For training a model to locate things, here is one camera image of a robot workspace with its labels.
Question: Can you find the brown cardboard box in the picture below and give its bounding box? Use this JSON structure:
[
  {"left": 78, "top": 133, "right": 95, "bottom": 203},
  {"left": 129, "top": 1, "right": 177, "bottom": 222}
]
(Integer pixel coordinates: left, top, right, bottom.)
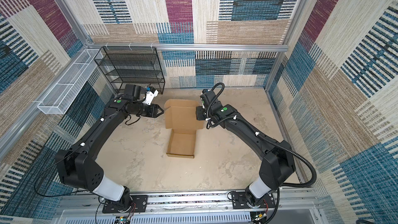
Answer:
[{"left": 164, "top": 99, "right": 204, "bottom": 159}]

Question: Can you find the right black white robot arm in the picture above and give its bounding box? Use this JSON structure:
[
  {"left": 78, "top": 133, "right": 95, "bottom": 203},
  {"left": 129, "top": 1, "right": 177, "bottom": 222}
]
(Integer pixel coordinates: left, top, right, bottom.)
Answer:
[{"left": 196, "top": 83, "right": 317, "bottom": 208}]

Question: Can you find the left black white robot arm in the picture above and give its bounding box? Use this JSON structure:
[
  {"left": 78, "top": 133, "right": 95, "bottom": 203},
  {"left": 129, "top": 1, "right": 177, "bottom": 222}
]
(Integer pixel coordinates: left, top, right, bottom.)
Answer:
[{"left": 55, "top": 84, "right": 164, "bottom": 213}]

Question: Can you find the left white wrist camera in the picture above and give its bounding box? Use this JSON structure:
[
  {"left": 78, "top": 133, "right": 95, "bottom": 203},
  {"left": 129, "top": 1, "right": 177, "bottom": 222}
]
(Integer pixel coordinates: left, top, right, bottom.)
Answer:
[{"left": 143, "top": 87, "right": 159, "bottom": 105}]

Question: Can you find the black wire shelf rack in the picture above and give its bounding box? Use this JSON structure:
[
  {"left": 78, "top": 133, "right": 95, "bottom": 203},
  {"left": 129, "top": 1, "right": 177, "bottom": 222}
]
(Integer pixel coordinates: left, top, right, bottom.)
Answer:
[{"left": 94, "top": 46, "right": 165, "bottom": 93}]

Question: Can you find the right black corrugated cable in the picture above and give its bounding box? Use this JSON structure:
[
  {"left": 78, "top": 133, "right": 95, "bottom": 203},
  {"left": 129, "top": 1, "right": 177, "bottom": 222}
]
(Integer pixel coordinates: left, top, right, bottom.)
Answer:
[{"left": 254, "top": 132, "right": 317, "bottom": 224}]

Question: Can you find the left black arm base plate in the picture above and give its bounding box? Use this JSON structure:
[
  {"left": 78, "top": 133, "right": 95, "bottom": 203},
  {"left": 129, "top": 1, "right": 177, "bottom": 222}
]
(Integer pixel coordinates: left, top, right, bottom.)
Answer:
[{"left": 102, "top": 195, "right": 148, "bottom": 214}]

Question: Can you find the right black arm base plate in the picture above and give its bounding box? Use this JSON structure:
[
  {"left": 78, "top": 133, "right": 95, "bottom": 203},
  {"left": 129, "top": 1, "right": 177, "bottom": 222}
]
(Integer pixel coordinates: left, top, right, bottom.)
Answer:
[{"left": 227, "top": 191, "right": 276, "bottom": 209}]

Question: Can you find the white wire mesh basket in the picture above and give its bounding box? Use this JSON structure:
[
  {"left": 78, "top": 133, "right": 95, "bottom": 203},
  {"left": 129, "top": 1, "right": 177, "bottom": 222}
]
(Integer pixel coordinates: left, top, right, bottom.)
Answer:
[{"left": 37, "top": 49, "right": 99, "bottom": 115}]

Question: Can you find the aluminium front rail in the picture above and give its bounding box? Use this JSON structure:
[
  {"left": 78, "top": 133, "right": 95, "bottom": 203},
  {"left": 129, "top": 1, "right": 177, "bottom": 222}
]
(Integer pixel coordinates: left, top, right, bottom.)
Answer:
[{"left": 51, "top": 188, "right": 327, "bottom": 224}]

